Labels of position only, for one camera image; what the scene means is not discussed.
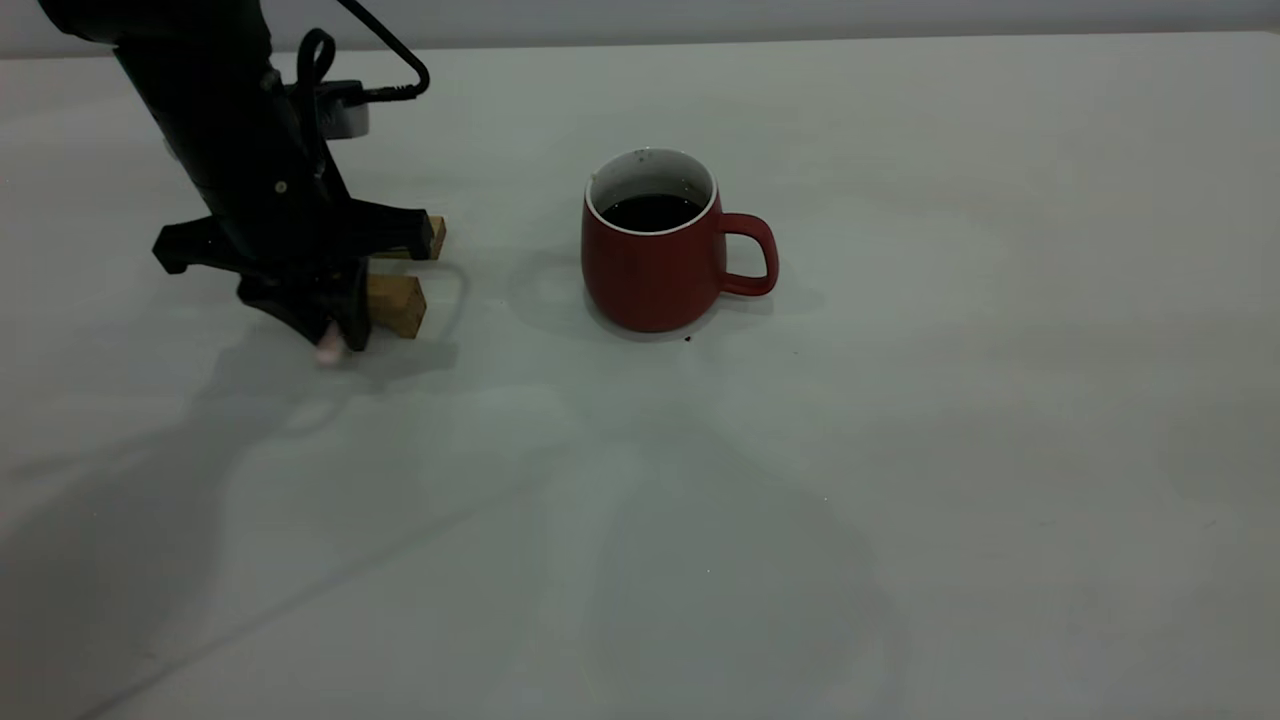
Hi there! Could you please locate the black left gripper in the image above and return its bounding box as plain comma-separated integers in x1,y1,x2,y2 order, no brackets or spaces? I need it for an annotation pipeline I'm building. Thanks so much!
115,45,434,353

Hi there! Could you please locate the red ceramic mug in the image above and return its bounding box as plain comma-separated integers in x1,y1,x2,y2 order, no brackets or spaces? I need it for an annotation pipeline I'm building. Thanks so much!
581,147,780,334

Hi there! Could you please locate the black coffee liquid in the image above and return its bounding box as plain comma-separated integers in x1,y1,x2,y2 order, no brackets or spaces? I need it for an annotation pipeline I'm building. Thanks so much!
600,194,701,233

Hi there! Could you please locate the arched wooden block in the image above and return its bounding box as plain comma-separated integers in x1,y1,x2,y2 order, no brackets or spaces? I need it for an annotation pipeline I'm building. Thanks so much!
365,275,428,341

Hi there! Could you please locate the flat wooden block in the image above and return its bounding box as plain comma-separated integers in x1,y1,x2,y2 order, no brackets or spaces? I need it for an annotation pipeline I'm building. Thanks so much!
375,215,447,262

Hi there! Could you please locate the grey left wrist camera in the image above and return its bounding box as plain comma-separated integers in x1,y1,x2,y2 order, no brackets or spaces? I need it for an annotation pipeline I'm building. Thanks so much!
318,80,371,139

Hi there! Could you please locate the black camera cable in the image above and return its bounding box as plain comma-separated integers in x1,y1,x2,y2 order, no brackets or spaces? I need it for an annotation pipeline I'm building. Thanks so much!
297,0,431,106

